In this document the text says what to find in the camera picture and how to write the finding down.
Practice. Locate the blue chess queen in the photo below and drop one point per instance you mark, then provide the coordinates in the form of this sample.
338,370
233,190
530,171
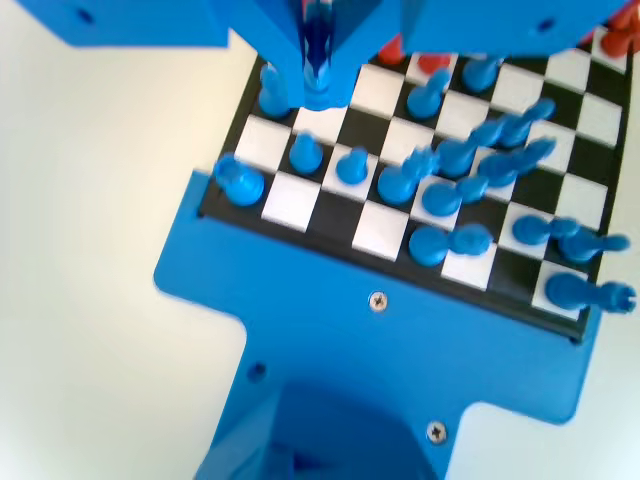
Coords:
395,187

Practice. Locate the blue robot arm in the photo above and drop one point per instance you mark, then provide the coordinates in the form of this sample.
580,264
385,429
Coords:
325,440

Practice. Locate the black and white chessboard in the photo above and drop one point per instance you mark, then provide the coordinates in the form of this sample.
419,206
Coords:
378,230

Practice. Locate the silver plate screw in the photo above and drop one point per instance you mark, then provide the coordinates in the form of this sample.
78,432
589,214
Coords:
436,432
378,301

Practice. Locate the blue base plate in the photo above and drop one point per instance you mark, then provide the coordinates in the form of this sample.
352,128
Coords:
350,350

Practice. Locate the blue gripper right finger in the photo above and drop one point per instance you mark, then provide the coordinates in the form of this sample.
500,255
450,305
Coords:
475,25

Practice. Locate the blue chess bishop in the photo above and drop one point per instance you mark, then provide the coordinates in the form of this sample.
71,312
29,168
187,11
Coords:
497,167
455,155

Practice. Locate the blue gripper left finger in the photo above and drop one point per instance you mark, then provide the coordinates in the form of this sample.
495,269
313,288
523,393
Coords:
150,25

